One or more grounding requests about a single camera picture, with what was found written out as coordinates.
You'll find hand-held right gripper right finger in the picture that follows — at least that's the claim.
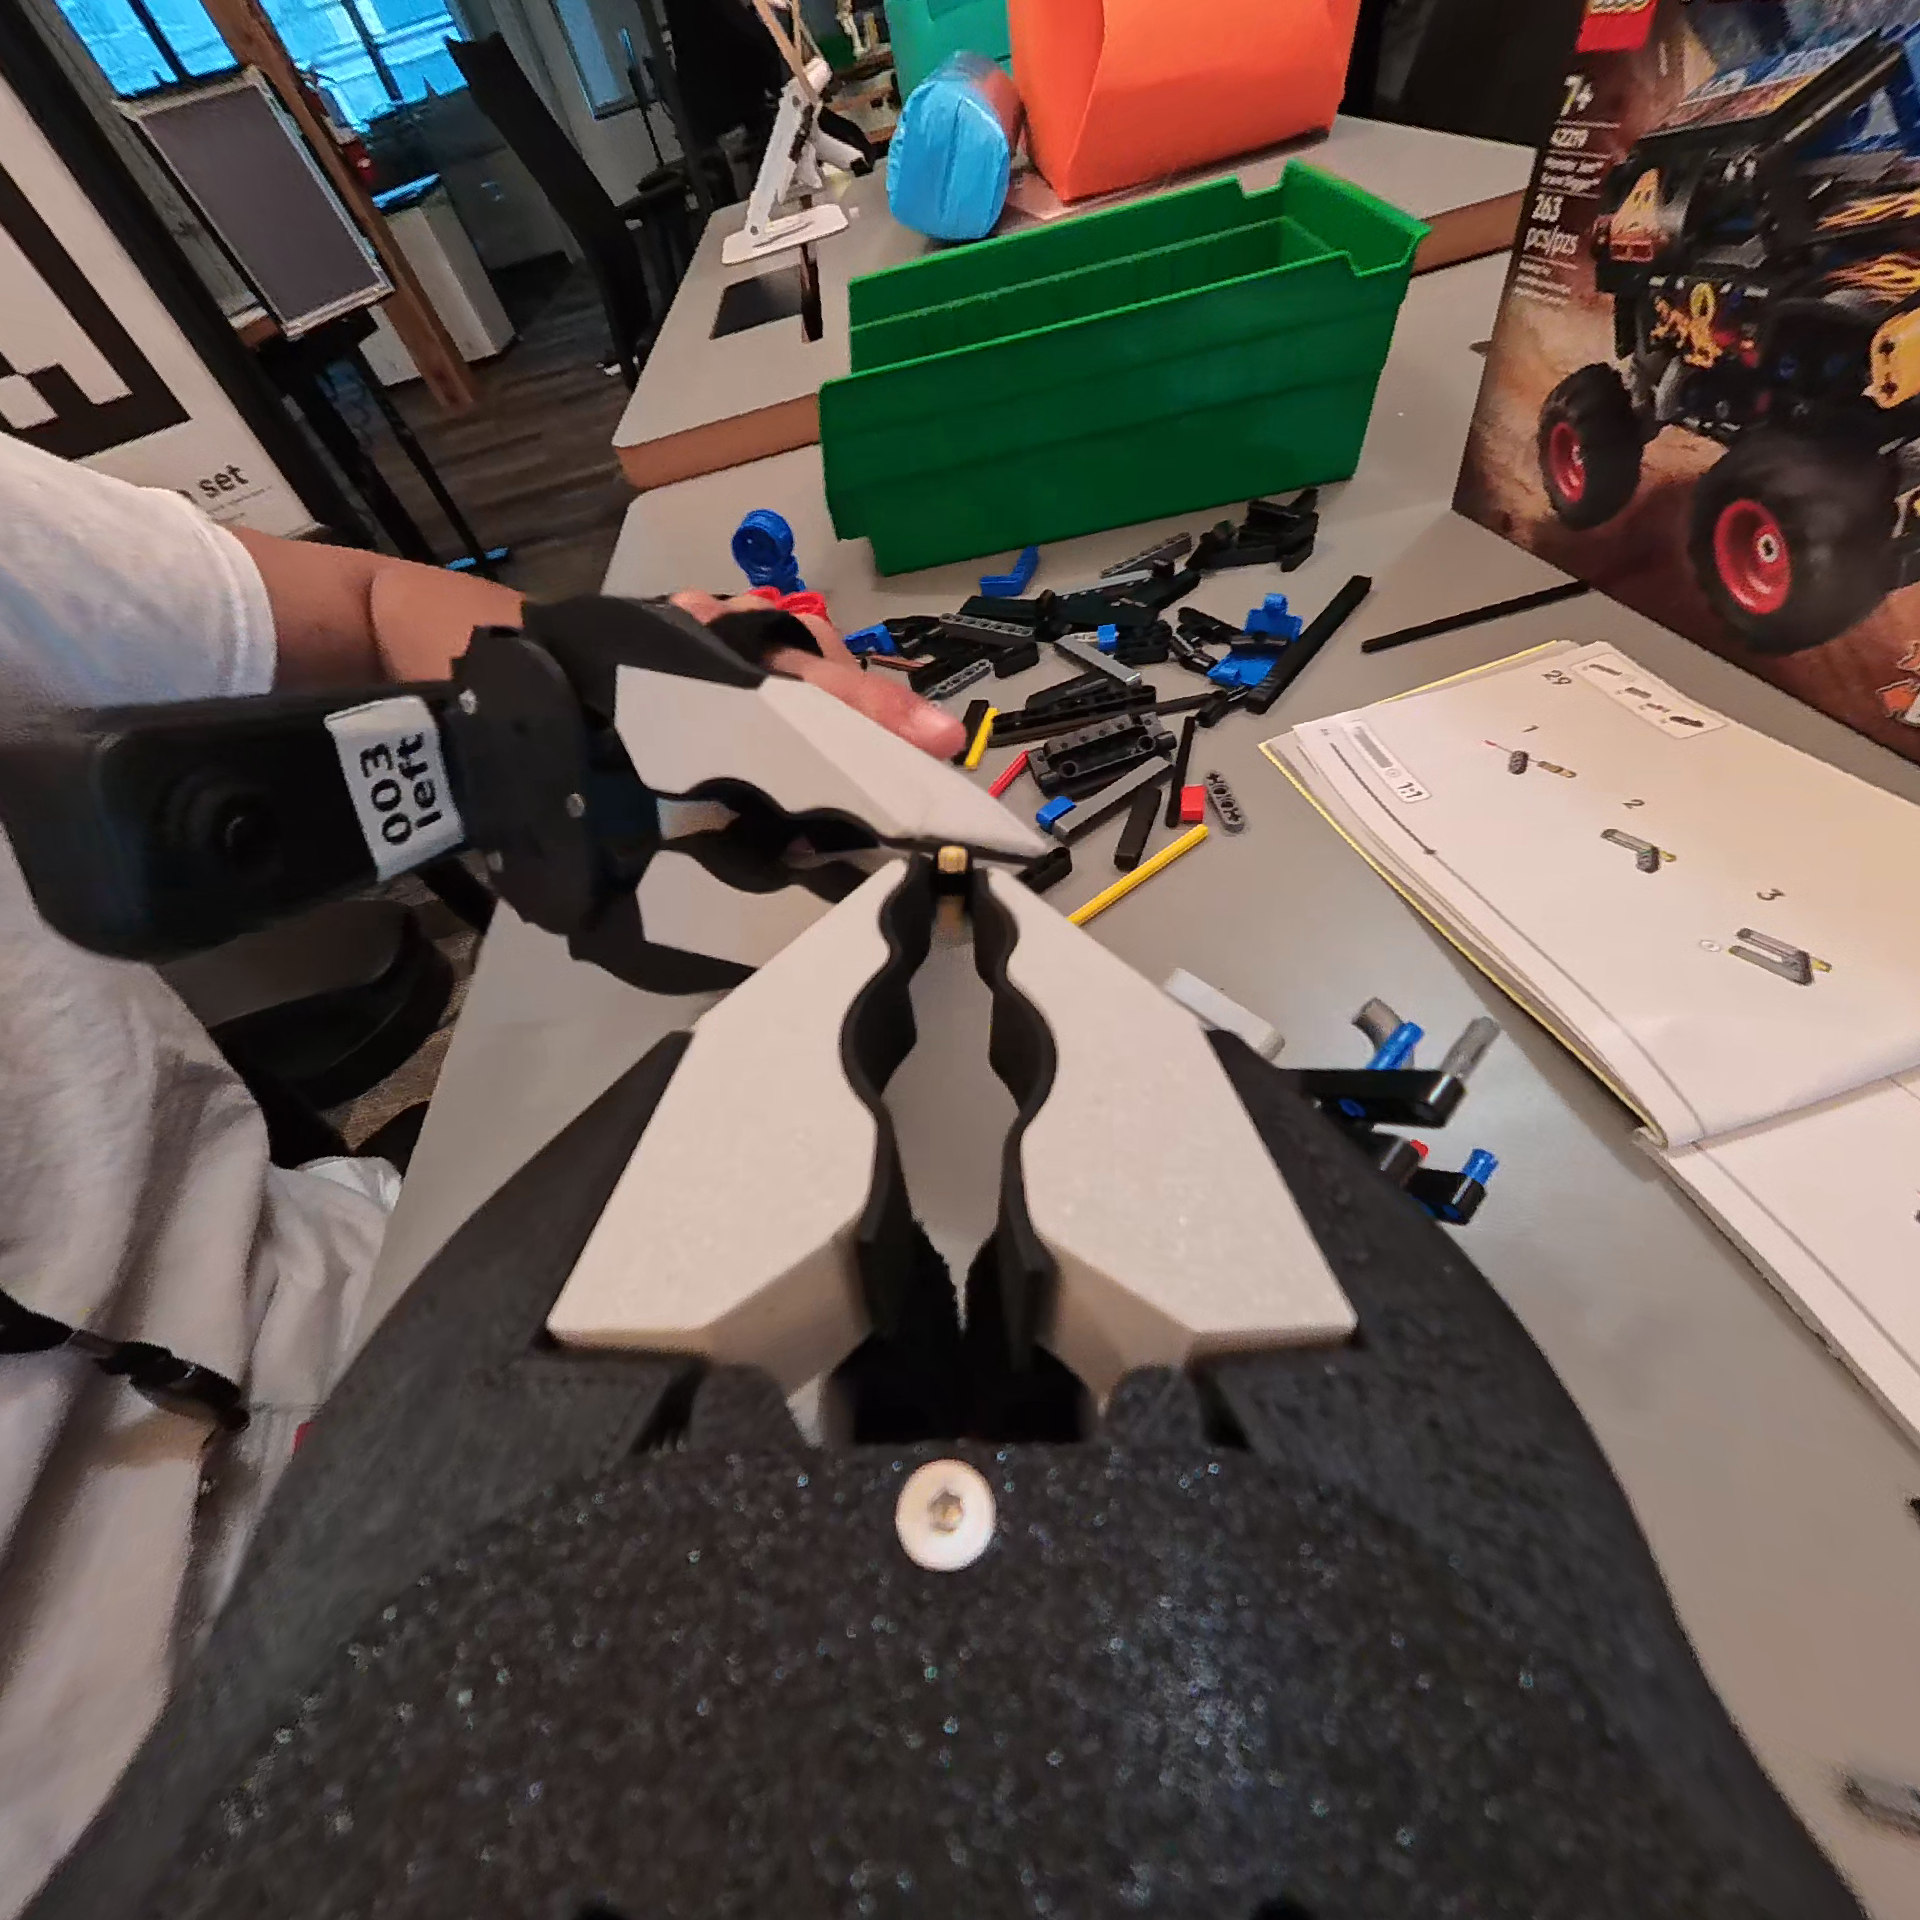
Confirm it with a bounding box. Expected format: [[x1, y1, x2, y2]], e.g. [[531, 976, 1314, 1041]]
[[965, 864, 1360, 1401]]

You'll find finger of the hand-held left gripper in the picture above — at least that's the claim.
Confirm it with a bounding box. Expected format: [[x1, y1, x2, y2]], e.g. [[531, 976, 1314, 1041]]
[[612, 663, 1069, 886], [653, 786, 909, 905]]

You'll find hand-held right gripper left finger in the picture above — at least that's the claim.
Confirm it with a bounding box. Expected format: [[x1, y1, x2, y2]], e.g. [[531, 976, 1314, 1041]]
[[544, 856, 963, 1408]]

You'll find light grey lego piece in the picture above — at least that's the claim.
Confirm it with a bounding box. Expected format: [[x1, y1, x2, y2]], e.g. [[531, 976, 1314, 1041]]
[[1162, 966, 1284, 1057]]

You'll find partly built lego model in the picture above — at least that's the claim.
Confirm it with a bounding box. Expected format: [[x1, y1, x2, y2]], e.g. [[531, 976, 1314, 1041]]
[[1290, 995, 1502, 1225]]

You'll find pile of loose lego pieces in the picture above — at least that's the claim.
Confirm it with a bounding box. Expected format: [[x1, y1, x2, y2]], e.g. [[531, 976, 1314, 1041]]
[[726, 486, 1374, 880]]

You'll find yellow lego axle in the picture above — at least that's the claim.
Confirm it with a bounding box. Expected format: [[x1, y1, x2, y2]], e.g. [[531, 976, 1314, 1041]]
[[1067, 825, 1212, 925]]

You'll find long black lego axle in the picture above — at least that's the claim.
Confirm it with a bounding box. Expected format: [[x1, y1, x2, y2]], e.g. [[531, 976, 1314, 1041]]
[[1363, 582, 1593, 654]]

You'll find monster truck set box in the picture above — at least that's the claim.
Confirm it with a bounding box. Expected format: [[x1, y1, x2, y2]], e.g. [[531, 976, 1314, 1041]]
[[1451, 0, 1920, 759]]

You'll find person's left hand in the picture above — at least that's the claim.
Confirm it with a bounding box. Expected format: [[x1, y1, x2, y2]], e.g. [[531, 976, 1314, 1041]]
[[669, 587, 972, 763]]

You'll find green plastic storage bin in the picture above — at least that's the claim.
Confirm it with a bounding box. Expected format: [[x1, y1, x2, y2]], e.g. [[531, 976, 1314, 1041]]
[[816, 158, 1430, 578]]

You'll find white cabinet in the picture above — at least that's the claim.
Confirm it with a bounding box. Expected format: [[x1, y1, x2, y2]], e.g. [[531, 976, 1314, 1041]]
[[381, 186, 520, 361]]

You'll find white instruction booklet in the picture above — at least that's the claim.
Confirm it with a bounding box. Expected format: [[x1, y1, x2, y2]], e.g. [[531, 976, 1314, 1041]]
[[1259, 641, 1920, 1449]]

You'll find dark framed board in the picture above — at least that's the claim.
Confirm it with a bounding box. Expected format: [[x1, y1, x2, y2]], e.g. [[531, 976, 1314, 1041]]
[[118, 65, 400, 346]]

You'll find blue plastic bag bundle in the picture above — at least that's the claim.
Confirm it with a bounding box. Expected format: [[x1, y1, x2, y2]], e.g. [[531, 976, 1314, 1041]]
[[885, 51, 1028, 242]]

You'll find framed black white marker poster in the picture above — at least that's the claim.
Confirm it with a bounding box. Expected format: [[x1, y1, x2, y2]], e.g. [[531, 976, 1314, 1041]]
[[0, 81, 318, 534]]

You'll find teal plastic basket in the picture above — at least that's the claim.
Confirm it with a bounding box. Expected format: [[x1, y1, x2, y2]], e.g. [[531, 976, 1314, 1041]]
[[883, 0, 1016, 63]]

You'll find orange plastic bin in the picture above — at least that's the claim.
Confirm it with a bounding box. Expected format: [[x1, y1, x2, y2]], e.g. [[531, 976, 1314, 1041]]
[[1008, 0, 1365, 203]]

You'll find black chest harness strap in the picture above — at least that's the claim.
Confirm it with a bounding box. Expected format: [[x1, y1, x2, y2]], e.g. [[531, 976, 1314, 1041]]
[[0, 1289, 249, 1426]]

